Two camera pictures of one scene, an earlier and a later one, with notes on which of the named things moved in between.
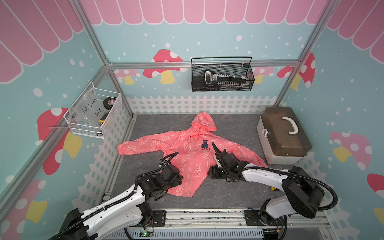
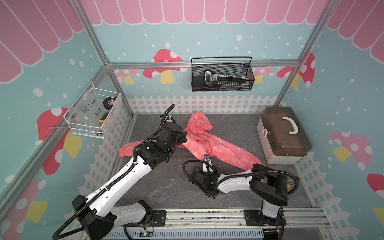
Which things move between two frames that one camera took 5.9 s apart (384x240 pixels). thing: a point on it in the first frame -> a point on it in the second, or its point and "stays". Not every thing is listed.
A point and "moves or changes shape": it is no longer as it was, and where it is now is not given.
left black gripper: x=177 y=181 -> x=182 y=137
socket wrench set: x=211 y=78 stays
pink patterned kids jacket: x=191 y=152 moves or changes shape
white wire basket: x=89 y=113 stays
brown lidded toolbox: x=283 y=139 stays
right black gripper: x=212 y=172 -> x=214 y=174
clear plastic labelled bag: x=88 y=110 stays
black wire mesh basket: x=209 y=74 stays
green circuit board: x=146 y=233 stays
